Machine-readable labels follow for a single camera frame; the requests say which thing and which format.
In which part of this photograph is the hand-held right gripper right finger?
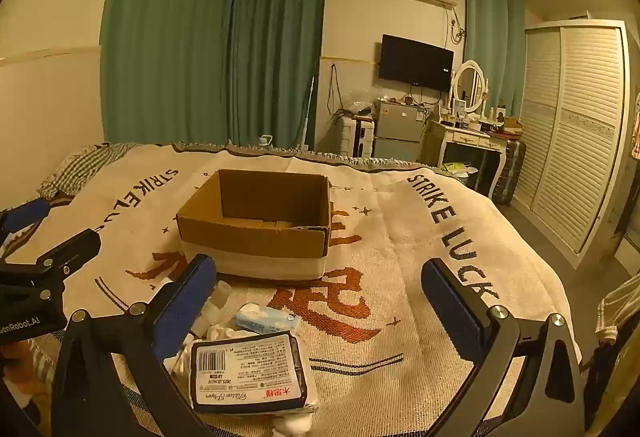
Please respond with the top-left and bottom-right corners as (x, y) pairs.
(421, 258), (586, 437)

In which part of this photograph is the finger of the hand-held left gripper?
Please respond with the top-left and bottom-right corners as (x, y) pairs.
(0, 228), (103, 290)
(0, 198), (52, 263)

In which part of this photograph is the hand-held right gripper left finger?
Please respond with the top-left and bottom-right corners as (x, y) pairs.
(51, 253), (218, 437)

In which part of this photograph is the brown cardboard box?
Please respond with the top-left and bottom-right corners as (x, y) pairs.
(175, 168), (333, 282)

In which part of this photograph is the light blue tissue pack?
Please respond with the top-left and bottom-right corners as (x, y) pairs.
(235, 304), (301, 335)

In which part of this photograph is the black tissue paper pack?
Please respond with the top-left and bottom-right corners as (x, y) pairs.
(189, 332), (321, 414)

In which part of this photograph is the person's left hand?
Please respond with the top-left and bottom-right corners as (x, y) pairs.
(0, 354), (43, 400)

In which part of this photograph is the cream printed blanket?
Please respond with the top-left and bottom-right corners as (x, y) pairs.
(0, 142), (583, 437)

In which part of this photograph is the plaid bed sheet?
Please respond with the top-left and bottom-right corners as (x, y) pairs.
(37, 142), (143, 198)

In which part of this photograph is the dark suitcase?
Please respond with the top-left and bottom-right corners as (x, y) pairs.
(492, 140), (527, 207)

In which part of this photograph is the light striped cloth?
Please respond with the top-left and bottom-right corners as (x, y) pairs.
(594, 274), (640, 343)

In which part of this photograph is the white vanity table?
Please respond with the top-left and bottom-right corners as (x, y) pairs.
(430, 117), (511, 200)

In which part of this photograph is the silver mini fridge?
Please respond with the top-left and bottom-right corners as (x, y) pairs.
(372, 98), (426, 163)

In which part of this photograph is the white suitcase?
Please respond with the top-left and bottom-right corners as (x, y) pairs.
(339, 116), (375, 158)

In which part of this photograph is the white mop pole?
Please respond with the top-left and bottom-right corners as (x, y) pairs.
(300, 74), (317, 150)

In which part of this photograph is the wide green curtain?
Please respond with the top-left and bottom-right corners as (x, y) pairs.
(100, 0), (238, 145)

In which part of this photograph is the white louvered wardrobe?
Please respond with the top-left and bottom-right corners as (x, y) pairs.
(511, 20), (631, 268)

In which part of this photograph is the clear plastic bag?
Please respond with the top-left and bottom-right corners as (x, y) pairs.
(345, 90), (375, 115)

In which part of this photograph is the white oval mirror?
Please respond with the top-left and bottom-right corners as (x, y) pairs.
(452, 60), (488, 114)

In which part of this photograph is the green corner curtain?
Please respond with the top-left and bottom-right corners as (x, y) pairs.
(227, 0), (329, 150)

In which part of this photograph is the narrow green curtain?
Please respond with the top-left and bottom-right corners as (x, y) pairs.
(462, 0), (526, 118)

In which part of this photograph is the black hanging cable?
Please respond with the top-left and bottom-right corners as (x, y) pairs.
(327, 62), (346, 118)

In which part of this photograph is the black wall television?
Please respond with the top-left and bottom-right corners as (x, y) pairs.
(378, 34), (455, 92)

